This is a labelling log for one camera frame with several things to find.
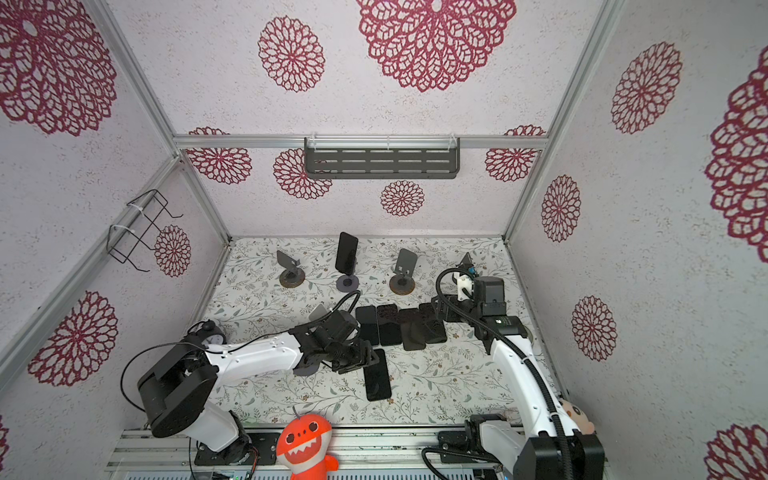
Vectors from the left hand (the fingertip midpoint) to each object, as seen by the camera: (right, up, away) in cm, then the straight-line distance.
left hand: (372, 367), depth 83 cm
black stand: (+33, +29, +23) cm, 49 cm away
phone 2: (+1, -3, 0) cm, 3 cm away
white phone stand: (-16, +15, +4) cm, 22 cm away
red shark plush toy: (-15, -12, -15) cm, 25 cm away
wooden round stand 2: (-29, +24, +24) cm, 45 cm away
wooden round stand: (+10, +22, +23) cm, 33 cm away
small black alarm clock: (-48, +9, +3) cm, 49 cm away
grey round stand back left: (-10, +22, +24) cm, 34 cm away
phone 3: (+18, +9, +7) cm, 22 cm away
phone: (-9, +32, +15) cm, 36 cm away
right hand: (+20, +20, -1) cm, 28 cm away
